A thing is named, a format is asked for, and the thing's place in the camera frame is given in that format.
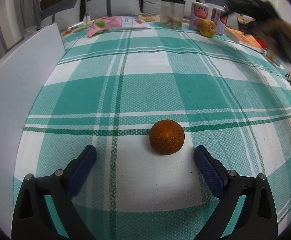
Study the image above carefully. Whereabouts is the clear jar with black lid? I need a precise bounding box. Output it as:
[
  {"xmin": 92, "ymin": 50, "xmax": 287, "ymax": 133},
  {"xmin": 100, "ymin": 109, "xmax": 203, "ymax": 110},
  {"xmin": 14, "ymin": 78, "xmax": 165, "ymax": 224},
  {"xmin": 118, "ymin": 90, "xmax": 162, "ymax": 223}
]
[{"xmin": 161, "ymin": 0, "xmax": 186, "ymax": 28}]

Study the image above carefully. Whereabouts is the purple canister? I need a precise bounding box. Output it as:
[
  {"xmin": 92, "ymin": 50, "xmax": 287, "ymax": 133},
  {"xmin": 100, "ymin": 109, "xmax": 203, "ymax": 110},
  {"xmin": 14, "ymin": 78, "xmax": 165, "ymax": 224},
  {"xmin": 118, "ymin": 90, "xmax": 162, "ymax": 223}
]
[{"xmin": 211, "ymin": 7, "xmax": 226, "ymax": 36}]

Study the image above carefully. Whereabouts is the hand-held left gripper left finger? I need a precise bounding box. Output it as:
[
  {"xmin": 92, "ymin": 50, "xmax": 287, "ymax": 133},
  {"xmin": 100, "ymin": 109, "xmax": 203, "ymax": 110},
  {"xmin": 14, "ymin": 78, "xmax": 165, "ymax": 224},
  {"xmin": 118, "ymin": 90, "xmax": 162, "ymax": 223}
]
[{"xmin": 12, "ymin": 144, "xmax": 97, "ymax": 240}]

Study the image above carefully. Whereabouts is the pink canister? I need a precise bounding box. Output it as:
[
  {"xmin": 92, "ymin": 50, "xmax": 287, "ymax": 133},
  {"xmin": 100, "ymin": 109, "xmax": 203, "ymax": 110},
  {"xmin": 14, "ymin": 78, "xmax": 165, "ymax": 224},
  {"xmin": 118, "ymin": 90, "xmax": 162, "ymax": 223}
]
[{"xmin": 189, "ymin": 1, "xmax": 209, "ymax": 31}]

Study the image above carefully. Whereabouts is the pink snack bag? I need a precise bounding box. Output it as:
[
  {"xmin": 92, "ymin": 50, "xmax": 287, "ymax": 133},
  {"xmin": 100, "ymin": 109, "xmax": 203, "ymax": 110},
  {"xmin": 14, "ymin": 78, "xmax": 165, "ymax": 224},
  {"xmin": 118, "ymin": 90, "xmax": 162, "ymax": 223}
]
[{"xmin": 60, "ymin": 12, "xmax": 161, "ymax": 37}]

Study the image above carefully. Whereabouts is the small orange tangerine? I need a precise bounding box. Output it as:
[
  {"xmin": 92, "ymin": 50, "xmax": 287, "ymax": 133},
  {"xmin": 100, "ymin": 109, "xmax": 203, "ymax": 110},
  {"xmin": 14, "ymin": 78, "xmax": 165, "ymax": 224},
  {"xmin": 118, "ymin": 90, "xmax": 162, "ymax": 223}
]
[{"xmin": 149, "ymin": 119, "xmax": 185, "ymax": 155}]

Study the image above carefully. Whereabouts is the grey curtain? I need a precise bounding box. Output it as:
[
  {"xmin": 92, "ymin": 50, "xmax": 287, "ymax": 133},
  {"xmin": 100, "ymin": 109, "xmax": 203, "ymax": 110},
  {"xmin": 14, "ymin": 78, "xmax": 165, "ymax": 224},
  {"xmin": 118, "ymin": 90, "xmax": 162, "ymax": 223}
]
[{"xmin": 0, "ymin": 0, "xmax": 41, "ymax": 63}]

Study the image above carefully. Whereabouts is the orange book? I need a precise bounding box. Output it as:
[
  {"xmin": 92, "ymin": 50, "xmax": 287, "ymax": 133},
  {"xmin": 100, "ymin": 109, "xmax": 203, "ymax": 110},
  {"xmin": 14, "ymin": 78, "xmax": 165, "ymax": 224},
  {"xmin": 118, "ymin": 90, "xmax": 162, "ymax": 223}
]
[{"xmin": 224, "ymin": 26, "xmax": 267, "ymax": 54}]

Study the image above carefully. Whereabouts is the white snack packet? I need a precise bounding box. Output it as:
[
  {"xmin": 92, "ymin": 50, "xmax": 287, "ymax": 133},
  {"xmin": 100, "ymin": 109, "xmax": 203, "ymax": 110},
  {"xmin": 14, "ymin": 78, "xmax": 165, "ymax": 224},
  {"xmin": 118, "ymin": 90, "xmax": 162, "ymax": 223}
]
[{"xmin": 120, "ymin": 16, "xmax": 150, "ymax": 29}]

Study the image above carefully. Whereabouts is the pink snack packet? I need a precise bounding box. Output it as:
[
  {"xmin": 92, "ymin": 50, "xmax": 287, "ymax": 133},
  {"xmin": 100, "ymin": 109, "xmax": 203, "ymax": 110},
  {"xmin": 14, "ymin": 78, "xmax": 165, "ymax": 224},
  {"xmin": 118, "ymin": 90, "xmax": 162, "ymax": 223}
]
[{"xmin": 87, "ymin": 16, "xmax": 123, "ymax": 38}]

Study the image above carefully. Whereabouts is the green checked tablecloth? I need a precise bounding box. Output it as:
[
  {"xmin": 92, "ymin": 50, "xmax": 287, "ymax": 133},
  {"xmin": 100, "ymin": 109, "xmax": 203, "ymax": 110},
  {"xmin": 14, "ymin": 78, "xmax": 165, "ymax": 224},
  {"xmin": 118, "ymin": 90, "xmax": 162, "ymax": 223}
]
[{"xmin": 13, "ymin": 21, "xmax": 291, "ymax": 238}]

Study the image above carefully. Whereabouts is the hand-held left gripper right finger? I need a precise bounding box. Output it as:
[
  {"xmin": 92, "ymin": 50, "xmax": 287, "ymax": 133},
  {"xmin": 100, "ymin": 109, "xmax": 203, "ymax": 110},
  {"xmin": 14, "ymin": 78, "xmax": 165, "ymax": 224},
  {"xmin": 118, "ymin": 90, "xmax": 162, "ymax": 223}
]
[{"xmin": 194, "ymin": 145, "xmax": 278, "ymax": 240}]

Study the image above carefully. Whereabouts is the white board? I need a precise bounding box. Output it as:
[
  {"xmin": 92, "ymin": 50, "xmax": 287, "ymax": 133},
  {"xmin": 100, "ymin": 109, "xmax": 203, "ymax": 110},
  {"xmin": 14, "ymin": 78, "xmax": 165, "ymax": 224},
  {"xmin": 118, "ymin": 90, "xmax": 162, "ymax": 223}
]
[{"xmin": 0, "ymin": 22, "xmax": 66, "ymax": 230}]

